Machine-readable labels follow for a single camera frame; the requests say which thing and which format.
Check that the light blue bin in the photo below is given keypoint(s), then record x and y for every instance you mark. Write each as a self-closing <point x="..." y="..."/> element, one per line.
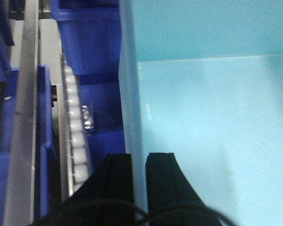
<point x="203" y="79"/>

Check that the white roller track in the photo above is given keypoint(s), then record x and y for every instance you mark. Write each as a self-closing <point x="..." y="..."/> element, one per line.
<point x="79" y="166"/>

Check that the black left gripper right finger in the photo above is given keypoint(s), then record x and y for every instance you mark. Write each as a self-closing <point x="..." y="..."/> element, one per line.
<point x="172" y="201"/>

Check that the dark blue bin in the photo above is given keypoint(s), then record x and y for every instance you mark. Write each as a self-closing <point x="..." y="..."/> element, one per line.
<point x="91" y="38"/>

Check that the steel shelf divider rail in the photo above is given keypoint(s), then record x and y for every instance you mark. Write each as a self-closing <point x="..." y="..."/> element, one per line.
<point x="19" y="206"/>

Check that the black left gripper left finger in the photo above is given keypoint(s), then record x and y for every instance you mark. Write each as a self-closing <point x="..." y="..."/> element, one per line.
<point x="112" y="179"/>

